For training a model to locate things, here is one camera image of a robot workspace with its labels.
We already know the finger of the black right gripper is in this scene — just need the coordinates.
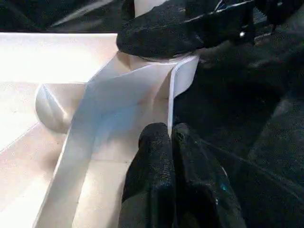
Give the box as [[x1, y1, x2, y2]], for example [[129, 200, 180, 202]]
[[116, 0, 257, 59]]

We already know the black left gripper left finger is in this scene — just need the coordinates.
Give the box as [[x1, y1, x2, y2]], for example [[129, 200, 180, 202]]
[[119, 122, 175, 228]]

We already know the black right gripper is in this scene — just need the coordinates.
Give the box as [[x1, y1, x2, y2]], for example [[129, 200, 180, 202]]
[[251, 0, 304, 41]]

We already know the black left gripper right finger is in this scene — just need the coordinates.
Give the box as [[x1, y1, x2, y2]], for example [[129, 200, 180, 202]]
[[172, 122, 248, 228]]

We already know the white plastic table leg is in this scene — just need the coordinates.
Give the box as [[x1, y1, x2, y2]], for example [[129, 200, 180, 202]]
[[134, 0, 167, 18]]

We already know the black work mat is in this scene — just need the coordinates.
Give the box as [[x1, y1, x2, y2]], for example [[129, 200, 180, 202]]
[[0, 0, 304, 228]]

